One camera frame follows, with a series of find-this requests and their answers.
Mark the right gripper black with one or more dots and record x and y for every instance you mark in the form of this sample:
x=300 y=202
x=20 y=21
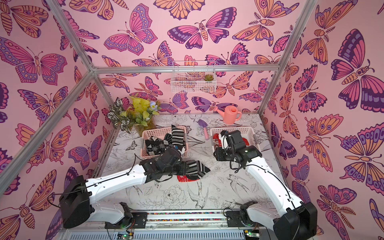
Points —
x=229 y=141

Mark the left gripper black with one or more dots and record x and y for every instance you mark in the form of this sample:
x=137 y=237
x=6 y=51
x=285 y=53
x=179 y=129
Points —
x=183 y=168

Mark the red patterned sock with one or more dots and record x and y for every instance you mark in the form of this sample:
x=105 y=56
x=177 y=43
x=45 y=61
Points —
x=217 y=141

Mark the red snowflake bird sock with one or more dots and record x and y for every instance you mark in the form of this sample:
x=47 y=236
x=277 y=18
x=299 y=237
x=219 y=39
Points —
x=185 y=179

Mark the black grey striped sock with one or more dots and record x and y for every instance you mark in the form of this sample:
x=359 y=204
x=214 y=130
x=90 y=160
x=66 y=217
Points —
x=195 y=170

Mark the black white striped sock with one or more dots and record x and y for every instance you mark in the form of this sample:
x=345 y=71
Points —
x=178 y=138

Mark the black plaid sock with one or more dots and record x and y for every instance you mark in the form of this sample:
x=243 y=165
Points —
x=167 y=142

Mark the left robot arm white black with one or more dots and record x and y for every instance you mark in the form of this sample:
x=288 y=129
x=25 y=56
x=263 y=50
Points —
x=80 y=201

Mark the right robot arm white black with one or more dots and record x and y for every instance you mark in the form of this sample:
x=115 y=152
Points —
x=291 y=219

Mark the white plastic basket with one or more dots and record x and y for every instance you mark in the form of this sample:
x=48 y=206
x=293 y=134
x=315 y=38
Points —
x=247 y=134

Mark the pink plastic basket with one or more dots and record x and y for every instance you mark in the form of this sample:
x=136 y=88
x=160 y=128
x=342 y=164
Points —
x=160 y=133

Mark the pink watering can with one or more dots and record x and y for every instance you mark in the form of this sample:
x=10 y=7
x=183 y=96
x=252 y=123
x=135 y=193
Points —
x=230 y=115

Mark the purple pink garden trowel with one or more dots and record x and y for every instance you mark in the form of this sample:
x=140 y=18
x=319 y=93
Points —
x=204 y=125

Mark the artificial plant bouquet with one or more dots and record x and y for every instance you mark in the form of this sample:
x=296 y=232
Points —
x=135 y=113

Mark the small green succulent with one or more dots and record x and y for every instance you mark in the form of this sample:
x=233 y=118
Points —
x=209 y=78

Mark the white wire wall basket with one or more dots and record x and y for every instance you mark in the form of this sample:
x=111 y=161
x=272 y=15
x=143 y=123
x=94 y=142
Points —
x=188 y=76

